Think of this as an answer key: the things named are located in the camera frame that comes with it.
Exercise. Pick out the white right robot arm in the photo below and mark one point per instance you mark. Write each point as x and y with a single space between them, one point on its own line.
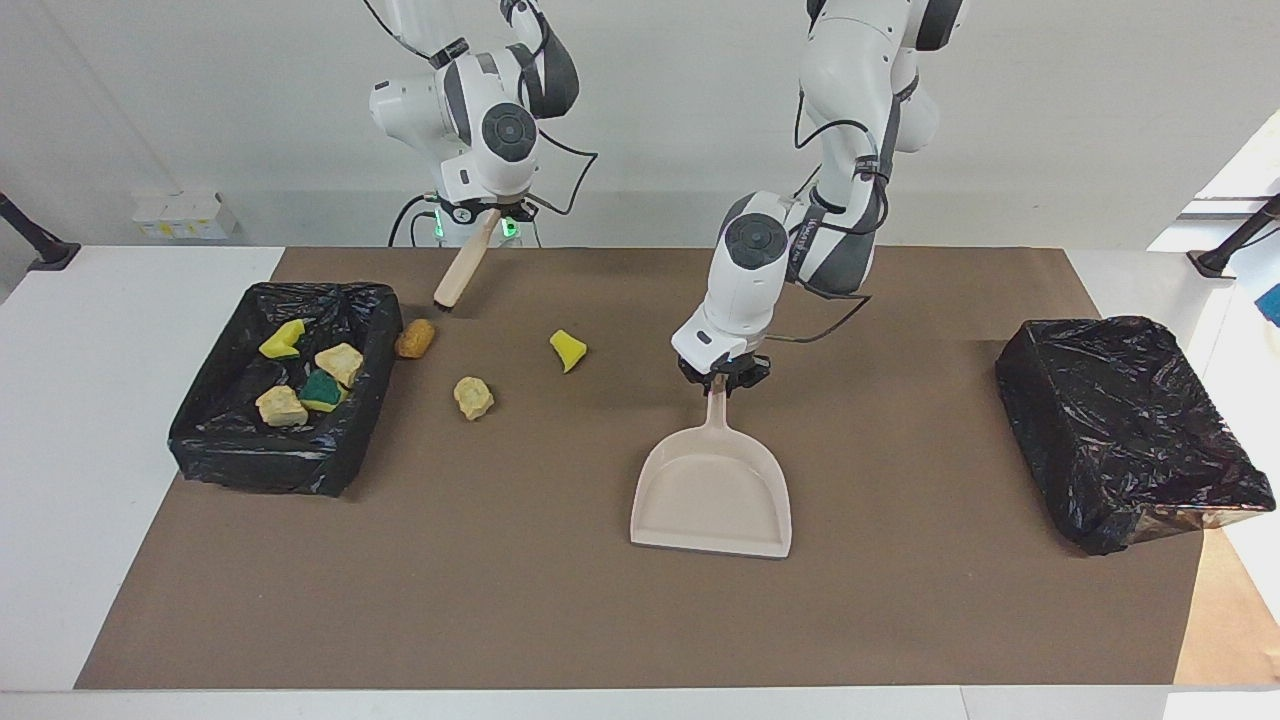
490 110

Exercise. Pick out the beige brush black bristles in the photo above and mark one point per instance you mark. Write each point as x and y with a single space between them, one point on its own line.
462 270

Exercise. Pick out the black bag lined bin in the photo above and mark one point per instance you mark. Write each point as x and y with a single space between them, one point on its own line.
1130 430
250 450

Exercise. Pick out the tan paper sheet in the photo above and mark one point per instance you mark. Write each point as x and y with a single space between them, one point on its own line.
1235 620

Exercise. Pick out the brown fried nugget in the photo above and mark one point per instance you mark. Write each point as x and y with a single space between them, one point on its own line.
414 339

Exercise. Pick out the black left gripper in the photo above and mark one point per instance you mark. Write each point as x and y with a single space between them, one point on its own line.
725 366

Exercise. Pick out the pale bread chunk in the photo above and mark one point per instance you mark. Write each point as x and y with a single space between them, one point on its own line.
473 398

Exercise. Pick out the brown paper table mat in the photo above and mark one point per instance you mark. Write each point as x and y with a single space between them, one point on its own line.
500 600

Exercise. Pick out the golden croissant piece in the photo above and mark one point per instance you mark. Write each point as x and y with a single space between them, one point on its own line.
340 362
281 406

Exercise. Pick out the yellow sponge block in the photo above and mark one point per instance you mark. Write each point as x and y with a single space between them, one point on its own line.
283 341

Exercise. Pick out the small yellow sponge wedge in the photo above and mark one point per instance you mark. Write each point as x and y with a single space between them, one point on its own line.
568 349

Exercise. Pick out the white wall socket strip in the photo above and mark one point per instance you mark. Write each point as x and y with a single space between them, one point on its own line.
180 215

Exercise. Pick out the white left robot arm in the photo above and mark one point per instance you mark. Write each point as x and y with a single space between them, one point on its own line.
750 270

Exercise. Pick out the notched yellow sponge piece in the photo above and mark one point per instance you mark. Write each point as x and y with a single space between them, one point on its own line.
322 389

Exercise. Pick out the blue object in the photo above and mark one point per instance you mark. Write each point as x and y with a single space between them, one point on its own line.
1272 305

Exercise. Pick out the black camera stand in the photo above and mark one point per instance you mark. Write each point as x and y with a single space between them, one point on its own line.
40 248
1230 250

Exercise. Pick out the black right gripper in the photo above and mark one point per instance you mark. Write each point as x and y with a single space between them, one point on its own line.
515 208

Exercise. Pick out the beige plastic dustpan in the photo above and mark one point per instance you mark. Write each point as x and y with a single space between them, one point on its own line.
712 490

